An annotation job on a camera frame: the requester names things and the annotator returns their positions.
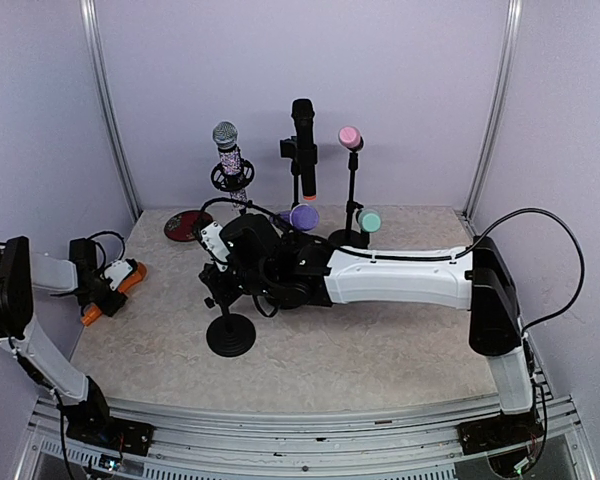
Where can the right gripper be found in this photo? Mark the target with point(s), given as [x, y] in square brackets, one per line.
[223, 293]

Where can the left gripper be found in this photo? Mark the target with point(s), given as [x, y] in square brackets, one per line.
[110, 307]

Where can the orange microphone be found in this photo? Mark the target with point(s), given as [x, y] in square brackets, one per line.
[137, 277]

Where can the black round-base stand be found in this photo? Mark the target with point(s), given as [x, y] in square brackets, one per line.
[230, 334]

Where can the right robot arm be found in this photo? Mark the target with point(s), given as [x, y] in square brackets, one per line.
[262, 255]

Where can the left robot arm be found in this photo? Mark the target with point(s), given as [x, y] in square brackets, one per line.
[79, 398]

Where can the black tripod mic stand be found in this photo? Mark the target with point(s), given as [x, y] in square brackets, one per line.
[233, 178]

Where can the purple microphone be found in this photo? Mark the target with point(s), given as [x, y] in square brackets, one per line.
[302, 217]

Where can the black stand under pink mic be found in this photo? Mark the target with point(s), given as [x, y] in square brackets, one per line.
[347, 236]

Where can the black stand under teal mic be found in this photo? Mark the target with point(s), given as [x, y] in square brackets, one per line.
[364, 239]

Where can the silver rhinestone microphone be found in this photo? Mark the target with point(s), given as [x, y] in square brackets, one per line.
[225, 136]

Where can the teal microphone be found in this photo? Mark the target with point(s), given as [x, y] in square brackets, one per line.
[368, 220]

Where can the black tall microphone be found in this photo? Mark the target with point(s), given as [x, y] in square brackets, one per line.
[303, 116]

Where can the pink microphone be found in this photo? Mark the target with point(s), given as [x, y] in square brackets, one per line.
[350, 138]

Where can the dark red floral plate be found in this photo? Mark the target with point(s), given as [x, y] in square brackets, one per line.
[185, 226]

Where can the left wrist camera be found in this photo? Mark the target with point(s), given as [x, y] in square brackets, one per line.
[117, 272]

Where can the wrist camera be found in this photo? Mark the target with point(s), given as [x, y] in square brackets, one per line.
[117, 272]
[211, 241]

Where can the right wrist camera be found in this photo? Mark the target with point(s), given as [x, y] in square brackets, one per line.
[211, 241]

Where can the right metal frame post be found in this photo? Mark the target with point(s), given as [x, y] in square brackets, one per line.
[497, 107]

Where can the metal frame post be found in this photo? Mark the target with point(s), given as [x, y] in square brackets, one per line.
[90, 23]
[497, 107]

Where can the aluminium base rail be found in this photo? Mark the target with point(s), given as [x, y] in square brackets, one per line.
[420, 442]

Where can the left metal frame post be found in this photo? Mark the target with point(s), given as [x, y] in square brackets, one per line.
[90, 23]

